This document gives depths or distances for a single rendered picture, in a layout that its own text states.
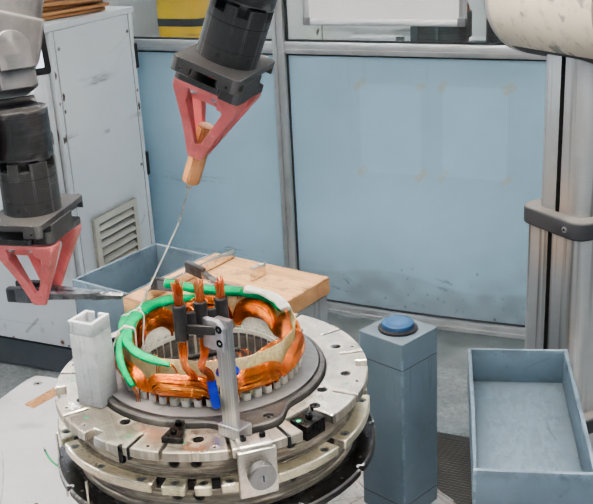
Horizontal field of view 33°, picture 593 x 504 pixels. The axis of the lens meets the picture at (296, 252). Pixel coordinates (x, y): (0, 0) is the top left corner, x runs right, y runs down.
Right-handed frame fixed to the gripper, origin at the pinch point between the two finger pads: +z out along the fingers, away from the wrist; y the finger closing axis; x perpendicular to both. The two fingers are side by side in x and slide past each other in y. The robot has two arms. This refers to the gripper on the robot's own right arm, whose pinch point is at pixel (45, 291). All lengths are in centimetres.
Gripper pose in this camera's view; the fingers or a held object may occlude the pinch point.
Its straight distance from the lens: 107.1
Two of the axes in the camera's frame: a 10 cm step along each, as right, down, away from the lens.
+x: 9.7, 0.3, -2.3
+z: 0.5, 9.3, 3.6
